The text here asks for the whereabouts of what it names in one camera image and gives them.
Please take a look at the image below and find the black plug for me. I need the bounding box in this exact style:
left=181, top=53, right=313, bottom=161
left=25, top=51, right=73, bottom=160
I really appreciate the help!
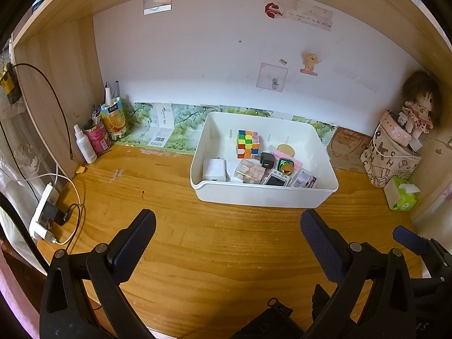
left=42, top=203, right=82, bottom=227

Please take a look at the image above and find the translucent box blue label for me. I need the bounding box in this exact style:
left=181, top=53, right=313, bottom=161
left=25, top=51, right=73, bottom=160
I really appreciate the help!
left=290, top=169, right=317, bottom=189

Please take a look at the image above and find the pale banner wall sticker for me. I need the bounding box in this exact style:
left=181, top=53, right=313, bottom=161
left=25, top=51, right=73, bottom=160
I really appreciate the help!
left=281, top=0, right=334, bottom=32

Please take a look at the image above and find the white toy camera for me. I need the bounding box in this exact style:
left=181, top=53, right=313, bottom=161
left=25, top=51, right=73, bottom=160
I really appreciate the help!
left=263, top=170, right=292, bottom=188

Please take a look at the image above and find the thin black cable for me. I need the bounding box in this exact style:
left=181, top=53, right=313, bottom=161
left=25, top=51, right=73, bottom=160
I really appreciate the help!
left=12, top=63, right=75, bottom=161

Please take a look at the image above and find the pink cloth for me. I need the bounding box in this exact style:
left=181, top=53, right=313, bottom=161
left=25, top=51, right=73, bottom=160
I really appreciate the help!
left=0, top=240, right=46, bottom=339

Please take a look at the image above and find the pink round box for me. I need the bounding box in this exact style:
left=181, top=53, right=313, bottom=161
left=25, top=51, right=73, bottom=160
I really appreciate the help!
left=379, top=110, right=414, bottom=145

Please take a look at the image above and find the green tissue pack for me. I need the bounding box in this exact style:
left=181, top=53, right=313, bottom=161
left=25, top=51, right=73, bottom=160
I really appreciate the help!
left=383, top=177, right=421, bottom=212

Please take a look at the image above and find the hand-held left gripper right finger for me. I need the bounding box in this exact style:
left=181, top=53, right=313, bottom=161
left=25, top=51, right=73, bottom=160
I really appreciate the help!
left=300, top=209, right=415, bottom=339

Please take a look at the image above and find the wooden desk hutch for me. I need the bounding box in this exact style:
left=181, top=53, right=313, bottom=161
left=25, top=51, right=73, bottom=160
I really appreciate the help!
left=9, top=0, right=452, bottom=220

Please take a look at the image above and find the yellow pony wall sticker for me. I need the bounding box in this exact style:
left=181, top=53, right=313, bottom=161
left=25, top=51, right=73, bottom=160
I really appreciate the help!
left=300, top=53, right=323, bottom=76

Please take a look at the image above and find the white plastic bin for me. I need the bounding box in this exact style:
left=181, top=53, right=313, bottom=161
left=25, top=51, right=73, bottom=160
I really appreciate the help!
left=190, top=112, right=340, bottom=209

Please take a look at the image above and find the clear plastic box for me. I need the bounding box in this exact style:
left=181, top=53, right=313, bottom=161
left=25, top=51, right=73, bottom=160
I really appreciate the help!
left=236, top=160, right=267, bottom=185

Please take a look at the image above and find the white charger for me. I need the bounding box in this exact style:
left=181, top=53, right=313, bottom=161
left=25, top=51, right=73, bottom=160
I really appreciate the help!
left=202, top=158, right=227, bottom=182

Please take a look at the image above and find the multicoloured puzzle cube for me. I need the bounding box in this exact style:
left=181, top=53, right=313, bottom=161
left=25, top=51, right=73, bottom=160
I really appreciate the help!
left=236, top=130, right=261, bottom=159

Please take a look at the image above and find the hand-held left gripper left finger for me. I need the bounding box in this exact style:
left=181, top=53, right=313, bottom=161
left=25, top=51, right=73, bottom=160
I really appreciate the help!
left=40, top=208, right=157, bottom=339

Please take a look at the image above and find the printed fabric bag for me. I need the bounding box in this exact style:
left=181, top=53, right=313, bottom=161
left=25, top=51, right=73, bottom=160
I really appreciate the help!
left=360, top=122, right=422, bottom=189

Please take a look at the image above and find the white power strip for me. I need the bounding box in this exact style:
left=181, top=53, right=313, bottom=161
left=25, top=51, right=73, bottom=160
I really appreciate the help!
left=29, top=183, right=60, bottom=242

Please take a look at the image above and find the white spray bottle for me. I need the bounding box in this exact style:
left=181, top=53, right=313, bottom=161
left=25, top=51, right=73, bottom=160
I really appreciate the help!
left=73, top=124, right=97, bottom=164

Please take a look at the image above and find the brown haired doll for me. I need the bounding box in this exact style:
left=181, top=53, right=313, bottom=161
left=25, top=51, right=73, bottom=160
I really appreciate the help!
left=398, top=71, right=441, bottom=138

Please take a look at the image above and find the white cable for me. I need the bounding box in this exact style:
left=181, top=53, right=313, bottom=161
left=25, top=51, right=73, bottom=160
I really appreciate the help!
left=0, top=173, right=85, bottom=246

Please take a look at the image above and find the beige paper red drawing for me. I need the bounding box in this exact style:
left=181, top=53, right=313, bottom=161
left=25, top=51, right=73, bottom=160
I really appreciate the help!
left=327, top=126, right=375, bottom=173

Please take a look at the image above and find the grape print paper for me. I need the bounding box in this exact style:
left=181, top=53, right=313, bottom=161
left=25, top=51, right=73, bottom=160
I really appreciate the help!
left=113, top=102, right=340, bottom=151

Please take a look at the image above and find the yellow hanging device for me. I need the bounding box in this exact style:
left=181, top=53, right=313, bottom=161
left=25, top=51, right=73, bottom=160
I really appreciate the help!
left=0, top=63, right=21, bottom=105

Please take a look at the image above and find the pink ridged case white cap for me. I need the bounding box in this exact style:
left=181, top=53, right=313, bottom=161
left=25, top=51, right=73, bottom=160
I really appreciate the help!
left=273, top=150, right=303, bottom=173

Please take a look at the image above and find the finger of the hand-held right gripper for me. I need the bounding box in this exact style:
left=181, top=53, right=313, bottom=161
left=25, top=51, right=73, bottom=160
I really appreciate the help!
left=393, top=225, right=452, bottom=280

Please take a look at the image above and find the pink square wall note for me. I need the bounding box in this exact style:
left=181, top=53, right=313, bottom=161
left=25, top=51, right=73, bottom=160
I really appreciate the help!
left=256, top=62, right=288, bottom=93

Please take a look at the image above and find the white lace curtain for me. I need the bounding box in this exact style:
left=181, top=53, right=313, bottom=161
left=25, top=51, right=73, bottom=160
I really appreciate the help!
left=0, top=102, right=46, bottom=276

